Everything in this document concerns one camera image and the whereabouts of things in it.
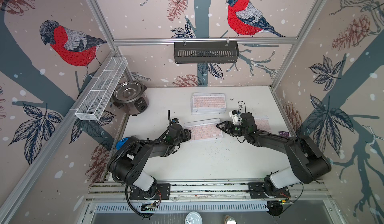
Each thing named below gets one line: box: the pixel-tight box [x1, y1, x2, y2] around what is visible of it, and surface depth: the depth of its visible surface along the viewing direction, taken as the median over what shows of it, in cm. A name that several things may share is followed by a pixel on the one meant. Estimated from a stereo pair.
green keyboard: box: [191, 107, 227, 116], surface depth 106 cm
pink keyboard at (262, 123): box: [253, 115, 272, 133], surface depth 102 cm
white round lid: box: [184, 211, 203, 224], surface depth 63 cm
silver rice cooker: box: [110, 81, 149, 116], surface depth 100 cm
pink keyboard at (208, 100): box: [191, 92, 227, 109], surface depth 111 cm
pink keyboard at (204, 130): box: [183, 118, 223, 143], surface depth 94 cm
